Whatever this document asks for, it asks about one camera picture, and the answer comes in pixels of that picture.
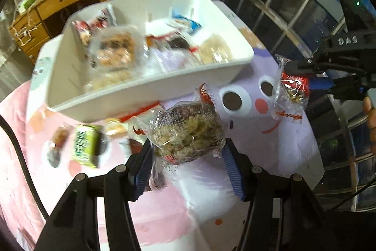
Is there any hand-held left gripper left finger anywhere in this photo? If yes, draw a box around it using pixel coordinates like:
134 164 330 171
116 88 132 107
37 139 153 251

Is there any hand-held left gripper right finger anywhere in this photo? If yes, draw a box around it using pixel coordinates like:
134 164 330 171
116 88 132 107
220 139 335 251

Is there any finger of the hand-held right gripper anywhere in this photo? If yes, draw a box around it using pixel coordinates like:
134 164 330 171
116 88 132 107
283 58 333 77
308 77 336 91

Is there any red foil snack packet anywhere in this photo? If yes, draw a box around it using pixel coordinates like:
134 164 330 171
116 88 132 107
274 55 311 124

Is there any puffed rice cake packet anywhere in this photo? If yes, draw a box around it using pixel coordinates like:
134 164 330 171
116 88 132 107
129 83 227 191

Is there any clear-wrapped yellow cake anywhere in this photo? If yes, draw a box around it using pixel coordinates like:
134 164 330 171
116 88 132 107
199 34 233 64

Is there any white plastic tray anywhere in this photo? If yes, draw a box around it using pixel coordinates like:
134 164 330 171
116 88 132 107
44 0 255 124

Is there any clear packet of mixed cookies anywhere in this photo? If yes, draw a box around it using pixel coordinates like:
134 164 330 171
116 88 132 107
89 25 145 71

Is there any blue white pastry packet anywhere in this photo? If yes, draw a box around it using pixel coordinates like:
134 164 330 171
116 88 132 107
170 10 202 34

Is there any dark snack packet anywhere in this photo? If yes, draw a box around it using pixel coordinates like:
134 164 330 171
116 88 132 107
167 36 192 51

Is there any red white fruit-picture packet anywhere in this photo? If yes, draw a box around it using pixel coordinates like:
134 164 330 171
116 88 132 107
73 20 101 46

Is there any person's right hand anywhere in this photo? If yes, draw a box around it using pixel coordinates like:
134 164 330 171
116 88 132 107
362 95 376 152

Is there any printed pink tablecloth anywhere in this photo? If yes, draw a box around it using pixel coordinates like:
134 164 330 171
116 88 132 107
26 0 325 251

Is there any green snack packet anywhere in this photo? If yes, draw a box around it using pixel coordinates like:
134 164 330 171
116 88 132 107
71 124 104 170

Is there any brown snack in clear wrapper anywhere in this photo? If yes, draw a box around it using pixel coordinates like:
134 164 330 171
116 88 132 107
48 126 71 151

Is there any green white tissue pack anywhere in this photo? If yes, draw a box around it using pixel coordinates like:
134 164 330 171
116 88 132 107
19 0 36 12

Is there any black cable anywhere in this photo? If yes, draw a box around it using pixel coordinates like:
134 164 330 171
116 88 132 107
0 114 49 220

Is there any white cable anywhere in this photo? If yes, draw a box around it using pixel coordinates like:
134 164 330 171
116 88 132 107
11 16 40 45

